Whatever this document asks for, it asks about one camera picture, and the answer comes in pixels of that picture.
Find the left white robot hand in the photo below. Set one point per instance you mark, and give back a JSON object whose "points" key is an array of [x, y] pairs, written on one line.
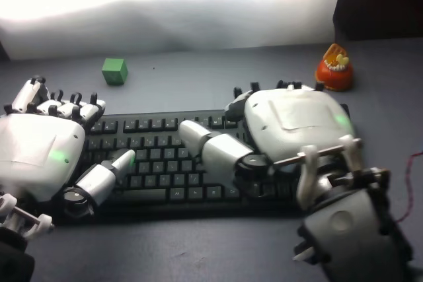
{"points": [[33, 150]]}

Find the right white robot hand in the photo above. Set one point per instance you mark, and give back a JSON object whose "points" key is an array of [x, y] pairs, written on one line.
{"points": [[297, 120]]}

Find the black computer keyboard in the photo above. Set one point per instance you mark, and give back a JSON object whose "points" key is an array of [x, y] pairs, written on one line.
{"points": [[165, 169]]}

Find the orange toy cake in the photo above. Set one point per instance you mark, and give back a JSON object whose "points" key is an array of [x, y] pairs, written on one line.
{"points": [[333, 75]]}

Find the green cube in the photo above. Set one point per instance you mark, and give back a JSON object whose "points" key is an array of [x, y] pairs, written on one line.
{"points": [[114, 72]]}

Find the black panel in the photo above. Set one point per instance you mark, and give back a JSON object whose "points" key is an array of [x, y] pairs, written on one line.
{"points": [[380, 1]]}

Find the white sheet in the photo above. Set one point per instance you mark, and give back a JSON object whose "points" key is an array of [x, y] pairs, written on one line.
{"points": [[165, 24]]}

